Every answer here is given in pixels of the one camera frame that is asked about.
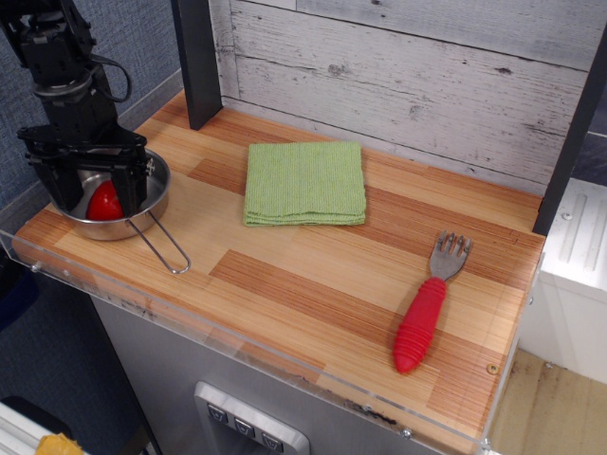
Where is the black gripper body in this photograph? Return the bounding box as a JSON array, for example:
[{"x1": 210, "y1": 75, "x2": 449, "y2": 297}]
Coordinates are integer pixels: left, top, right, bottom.
[{"x1": 17, "y1": 84, "x2": 154, "y2": 175}]

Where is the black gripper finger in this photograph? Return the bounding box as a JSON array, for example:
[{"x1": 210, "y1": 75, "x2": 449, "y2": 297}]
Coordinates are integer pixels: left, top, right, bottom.
[
  {"x1": 35, "y1": 164, "x2": 84, "y2": 211},
  {"x1": 111, "y1": 166, "x2": 147, "y2": 216}
]

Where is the red plastic strawberry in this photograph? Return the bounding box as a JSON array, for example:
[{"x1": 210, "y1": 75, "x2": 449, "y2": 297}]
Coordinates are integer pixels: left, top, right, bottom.
[{"x1": 86, "y1": 180, "x2": 124, "y2": 221}]

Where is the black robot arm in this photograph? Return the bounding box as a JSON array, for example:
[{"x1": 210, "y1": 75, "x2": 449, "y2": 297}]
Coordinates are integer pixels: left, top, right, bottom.
[{"x1": 1, "y1": 1, "x2": 152, "y2": 217}]

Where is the folded green cloth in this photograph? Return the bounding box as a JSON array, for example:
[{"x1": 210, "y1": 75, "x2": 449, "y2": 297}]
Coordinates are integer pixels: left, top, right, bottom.
[{"x1": 244, "y1": 141, "x2": 366, "y2": 227}]

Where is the clear acrylic edge guard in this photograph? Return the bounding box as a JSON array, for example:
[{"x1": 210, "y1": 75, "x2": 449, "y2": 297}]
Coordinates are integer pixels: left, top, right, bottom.
[{"x1": 0, "y1": 68, "x2": 546, "y2": 455}]

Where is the silver button panel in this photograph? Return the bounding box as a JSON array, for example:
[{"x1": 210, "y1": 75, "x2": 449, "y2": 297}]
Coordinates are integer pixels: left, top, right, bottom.
[{"x1": 193, "y1": 381, "x2": 311, "y2": 454}]

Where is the yellow and black object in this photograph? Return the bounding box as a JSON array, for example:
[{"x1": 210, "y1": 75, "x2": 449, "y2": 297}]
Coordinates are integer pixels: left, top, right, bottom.
[{"x1": 34, "y1": 433, "x2": 85, "y2": 455}]

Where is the steel pan with wire handle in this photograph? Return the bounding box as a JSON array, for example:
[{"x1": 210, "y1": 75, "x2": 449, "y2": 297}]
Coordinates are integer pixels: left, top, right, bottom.
[{"x1": 52, "y1": 149, "x2": 192, "y2": 275}]

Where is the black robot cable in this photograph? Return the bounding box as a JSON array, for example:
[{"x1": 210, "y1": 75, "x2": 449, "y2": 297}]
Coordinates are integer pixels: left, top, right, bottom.
[{"x1": 89, "y1": 54, "x2": 132, "y2": 103}]

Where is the dark grey left post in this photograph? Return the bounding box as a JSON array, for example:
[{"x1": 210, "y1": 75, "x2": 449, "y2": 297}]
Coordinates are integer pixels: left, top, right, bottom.
[{"x1": 172, "y1": 0, "x2": 223, "y2": 130}]

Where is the dark grey post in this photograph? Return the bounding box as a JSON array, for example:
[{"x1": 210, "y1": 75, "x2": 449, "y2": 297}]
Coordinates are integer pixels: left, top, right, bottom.
[
  {"x1": 532, "y1": 30, "x2": 606, "y2": 236},
  {"x1": 172, "y1": 0, "x2": 223, "y2": 130}
]

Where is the fork with red handle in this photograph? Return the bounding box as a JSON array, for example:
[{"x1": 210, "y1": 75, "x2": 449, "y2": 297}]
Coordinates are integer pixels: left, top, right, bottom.
[{"x1": 393, "y1": 231, "x2": 472, "y2": 373}]

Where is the dark grey right post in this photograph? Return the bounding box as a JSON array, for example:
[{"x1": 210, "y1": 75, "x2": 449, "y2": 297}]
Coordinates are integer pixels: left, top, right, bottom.
[{"x1": 532, "y1": 30, "x2": 606, "y2": 236}]

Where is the white aluminium rail block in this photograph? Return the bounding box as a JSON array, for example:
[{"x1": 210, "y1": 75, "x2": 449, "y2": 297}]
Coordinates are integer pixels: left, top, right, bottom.
[{"x1": 519, "y1": 179, "x2": 606, "y2": 383}]

